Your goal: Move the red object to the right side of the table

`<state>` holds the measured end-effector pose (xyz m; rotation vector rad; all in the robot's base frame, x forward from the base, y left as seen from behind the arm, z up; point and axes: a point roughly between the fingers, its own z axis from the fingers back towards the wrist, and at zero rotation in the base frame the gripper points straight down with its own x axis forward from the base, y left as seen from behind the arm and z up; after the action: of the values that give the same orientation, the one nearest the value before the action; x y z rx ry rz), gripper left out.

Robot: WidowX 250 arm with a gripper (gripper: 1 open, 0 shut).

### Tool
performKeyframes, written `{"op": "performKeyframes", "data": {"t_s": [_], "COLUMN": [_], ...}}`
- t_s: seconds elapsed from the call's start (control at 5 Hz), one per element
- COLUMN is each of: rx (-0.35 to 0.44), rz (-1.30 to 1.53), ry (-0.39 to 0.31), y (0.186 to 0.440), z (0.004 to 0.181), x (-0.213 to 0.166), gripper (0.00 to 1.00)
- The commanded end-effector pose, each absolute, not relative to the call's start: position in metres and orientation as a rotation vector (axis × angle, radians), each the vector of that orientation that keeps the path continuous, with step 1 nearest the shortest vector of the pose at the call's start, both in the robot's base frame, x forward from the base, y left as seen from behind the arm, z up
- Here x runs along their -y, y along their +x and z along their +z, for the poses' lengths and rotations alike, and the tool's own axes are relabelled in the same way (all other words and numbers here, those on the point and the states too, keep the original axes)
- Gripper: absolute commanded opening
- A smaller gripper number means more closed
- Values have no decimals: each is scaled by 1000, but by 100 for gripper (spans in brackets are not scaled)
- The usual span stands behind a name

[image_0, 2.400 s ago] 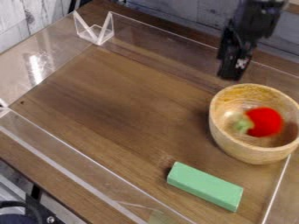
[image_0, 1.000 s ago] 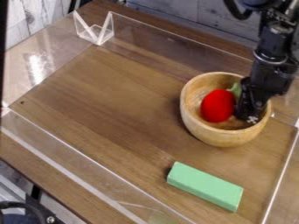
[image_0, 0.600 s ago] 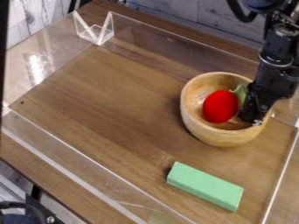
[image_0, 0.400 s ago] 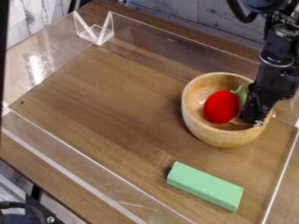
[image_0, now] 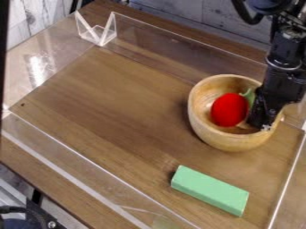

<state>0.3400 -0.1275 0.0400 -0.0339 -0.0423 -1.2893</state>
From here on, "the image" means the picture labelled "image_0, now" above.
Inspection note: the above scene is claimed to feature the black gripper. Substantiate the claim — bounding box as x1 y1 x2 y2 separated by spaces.
246 57 306 131

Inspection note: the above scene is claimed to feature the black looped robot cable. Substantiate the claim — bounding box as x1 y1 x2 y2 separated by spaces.
231 0 288 25

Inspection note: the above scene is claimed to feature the black clamp with bolt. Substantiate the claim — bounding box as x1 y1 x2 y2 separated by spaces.
25 199 67 229

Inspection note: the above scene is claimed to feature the wooden bowl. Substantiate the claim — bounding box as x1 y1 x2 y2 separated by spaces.
187 74 283 152

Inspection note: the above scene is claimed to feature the green rectangular block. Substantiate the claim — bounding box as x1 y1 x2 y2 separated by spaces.
171 165 250 216

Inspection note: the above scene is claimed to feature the red round plush tomato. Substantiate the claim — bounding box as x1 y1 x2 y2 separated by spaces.
210 89 255 127

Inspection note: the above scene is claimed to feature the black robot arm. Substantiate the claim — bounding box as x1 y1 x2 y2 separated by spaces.
246 0 306 131

